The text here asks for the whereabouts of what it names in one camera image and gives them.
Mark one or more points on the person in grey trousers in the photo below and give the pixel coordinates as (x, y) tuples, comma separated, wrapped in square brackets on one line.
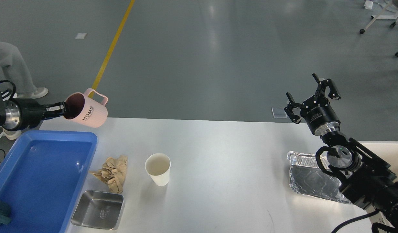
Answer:
[(16, 71)]

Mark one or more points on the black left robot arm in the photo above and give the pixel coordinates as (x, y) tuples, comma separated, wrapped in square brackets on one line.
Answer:
[(11, 97)]

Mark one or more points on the pink mug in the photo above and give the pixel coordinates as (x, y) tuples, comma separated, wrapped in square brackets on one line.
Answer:
[(81, 109)]

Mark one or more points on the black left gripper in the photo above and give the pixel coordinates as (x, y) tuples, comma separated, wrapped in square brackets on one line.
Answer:
[(27, 113)]

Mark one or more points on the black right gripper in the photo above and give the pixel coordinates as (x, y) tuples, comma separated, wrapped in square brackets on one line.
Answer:
[(320, 116)]

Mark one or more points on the aluminium foil tray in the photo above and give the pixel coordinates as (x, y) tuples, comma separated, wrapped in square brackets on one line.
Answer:
[(306, 178)]

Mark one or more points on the blue plastic tray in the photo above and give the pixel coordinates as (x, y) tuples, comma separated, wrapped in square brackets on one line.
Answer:
[(41, 179)]

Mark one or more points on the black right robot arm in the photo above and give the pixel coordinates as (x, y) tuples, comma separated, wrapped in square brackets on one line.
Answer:
[(366, 178)]

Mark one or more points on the white bin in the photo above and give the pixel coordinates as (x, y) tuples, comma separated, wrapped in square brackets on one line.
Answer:
[(387, 150)]

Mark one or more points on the white wheeled frame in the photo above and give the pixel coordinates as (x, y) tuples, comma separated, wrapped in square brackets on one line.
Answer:
[(381, 16)]

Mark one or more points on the crumpled brown paper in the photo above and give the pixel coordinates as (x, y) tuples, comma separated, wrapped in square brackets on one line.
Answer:
[(113, 173)]

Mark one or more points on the square steel container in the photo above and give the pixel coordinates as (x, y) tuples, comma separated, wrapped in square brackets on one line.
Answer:
[(99, 210)]

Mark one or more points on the white paper cup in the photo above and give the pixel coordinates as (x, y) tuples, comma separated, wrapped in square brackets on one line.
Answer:
[(158, 167)]

